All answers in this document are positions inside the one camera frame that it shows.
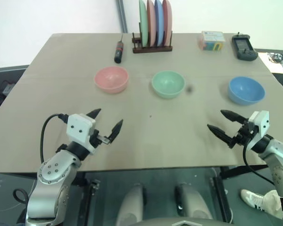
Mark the clear box with coloured items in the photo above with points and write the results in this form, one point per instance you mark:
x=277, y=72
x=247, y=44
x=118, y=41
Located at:
x=211, y=40

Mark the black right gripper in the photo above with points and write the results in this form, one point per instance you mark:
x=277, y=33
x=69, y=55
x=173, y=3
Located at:
x=242, y=133

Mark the pink bowl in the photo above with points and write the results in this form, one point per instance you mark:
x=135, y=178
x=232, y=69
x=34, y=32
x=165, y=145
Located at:
x=111, y=79

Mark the blue bowl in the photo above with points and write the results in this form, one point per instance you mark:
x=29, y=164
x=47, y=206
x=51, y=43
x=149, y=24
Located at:
x=246, y=90

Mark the green plate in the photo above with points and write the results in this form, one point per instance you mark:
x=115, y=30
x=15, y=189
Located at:
x=143, y=23

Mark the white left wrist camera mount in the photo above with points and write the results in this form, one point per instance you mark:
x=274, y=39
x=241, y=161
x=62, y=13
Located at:
x=80, y=128

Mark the white paper sheet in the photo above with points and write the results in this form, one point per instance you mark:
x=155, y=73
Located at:
x=272, y=62

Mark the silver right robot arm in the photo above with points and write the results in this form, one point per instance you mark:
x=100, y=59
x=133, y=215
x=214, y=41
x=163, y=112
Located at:
x=278, y=162

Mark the blue plate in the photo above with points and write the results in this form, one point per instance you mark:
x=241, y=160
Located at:
x=159, y=23

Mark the black red screwdriver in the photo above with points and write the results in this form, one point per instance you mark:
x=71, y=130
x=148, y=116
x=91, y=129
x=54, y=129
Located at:
x=119, y=50

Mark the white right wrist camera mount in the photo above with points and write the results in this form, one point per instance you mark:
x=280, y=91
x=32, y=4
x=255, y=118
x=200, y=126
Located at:
x=259, y=124

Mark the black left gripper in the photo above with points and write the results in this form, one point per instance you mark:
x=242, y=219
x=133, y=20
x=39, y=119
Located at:
x=97, y=138

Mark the grey vertical metal post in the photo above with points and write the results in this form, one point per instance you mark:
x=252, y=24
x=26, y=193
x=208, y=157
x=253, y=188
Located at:
x=122, y=15

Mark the beige trouser leg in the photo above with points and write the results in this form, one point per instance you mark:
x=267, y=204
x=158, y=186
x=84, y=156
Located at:
x=272, y=203

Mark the black handheld remote controller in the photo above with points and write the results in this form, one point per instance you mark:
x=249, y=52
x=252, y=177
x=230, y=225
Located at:
x=244, y=48

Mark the green bowl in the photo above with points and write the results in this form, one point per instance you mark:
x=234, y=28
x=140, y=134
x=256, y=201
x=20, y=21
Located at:
x=168, y=84

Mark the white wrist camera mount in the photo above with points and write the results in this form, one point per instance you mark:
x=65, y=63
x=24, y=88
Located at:
x=259, y=124
x=80, y=128

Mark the dark wooden plate rack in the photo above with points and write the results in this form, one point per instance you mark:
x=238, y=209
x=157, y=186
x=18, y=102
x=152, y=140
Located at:
x=153, y=48

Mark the pink plate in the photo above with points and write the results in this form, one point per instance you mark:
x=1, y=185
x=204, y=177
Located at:
x=167, y=22
x=151, y=23

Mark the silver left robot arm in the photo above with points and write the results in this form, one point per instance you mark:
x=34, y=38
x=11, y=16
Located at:
x=52, y=174

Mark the white sneaker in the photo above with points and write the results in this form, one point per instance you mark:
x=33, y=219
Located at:
x=252, y=199

